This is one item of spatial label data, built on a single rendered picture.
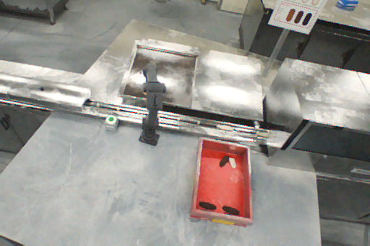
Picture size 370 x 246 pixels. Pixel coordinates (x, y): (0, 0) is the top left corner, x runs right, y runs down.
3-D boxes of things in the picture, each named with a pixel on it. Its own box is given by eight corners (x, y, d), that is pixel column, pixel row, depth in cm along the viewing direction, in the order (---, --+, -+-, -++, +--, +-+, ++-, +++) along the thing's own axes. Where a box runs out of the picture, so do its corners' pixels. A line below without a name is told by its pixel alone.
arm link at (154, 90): (144, 108, 116) (165, 108, 118) (144, 80, 120) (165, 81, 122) (142, 131, 157) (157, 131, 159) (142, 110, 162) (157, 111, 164)
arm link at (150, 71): (143, 95, 121) (165, 95, 123) (143, 84, 119) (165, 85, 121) (142, 74, 161) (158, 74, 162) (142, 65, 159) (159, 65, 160)
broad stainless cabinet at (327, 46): (237, 77, 348) (264, 7, 272) (234, 35, 418) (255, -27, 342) (366, 101, 353) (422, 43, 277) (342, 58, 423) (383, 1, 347)
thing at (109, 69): (84, 153, 241) (68, 92, 180) (132, 77, 318) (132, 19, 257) (267, 213, 226) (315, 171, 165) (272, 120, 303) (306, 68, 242)
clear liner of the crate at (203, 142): (187, 218, 133) (190, 212, 126) (196, 143, 166) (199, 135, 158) (248, 229, 134) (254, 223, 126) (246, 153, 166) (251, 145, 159)
